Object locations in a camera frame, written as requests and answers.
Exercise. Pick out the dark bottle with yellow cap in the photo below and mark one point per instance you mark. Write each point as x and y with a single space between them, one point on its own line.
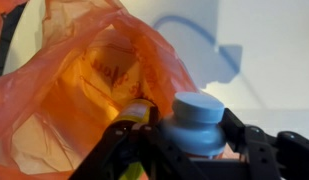
135 111

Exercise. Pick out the orange plastic bag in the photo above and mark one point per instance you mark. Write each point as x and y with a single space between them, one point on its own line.
60 100

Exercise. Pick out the white medicine bottle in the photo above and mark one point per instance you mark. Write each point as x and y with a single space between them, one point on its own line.
195 123

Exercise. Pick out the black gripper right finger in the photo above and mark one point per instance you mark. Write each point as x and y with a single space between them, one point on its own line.
267 153

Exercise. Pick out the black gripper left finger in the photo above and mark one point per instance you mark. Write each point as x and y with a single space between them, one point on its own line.
140 156

